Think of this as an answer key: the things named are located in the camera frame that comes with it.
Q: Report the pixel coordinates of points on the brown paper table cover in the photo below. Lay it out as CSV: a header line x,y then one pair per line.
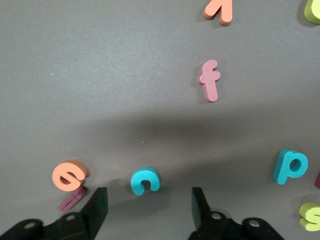
x,y
100,75

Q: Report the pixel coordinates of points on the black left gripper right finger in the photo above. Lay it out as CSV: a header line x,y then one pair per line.
x,y
202,215

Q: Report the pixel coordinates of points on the yellow foam letter u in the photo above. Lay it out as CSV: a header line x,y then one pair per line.
x,y
313,13

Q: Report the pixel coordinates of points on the orange foam letter v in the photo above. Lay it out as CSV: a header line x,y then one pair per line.
x,y
226,15

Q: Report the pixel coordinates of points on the reddish foam letter f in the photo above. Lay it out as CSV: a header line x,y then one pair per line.
x,y
211,85

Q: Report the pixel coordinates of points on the dark red foam letter n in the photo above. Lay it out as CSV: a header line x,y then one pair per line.
x,y
318,181

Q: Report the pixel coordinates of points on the orange foam letter e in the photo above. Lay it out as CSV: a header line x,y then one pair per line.
x,y
71,168

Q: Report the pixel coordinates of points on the teal foam letter p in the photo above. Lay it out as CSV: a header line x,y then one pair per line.
x,y
285,172

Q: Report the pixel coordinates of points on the yellow foam letter s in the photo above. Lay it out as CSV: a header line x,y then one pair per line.
x,y
306,211

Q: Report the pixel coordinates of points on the teal foam letter c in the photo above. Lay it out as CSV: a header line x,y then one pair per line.
x,y
140,175

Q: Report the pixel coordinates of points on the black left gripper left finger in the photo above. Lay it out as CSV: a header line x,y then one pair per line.
x,y
97,212

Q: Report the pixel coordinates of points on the maroon foam letter l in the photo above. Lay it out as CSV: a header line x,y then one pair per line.
x,y
72,200

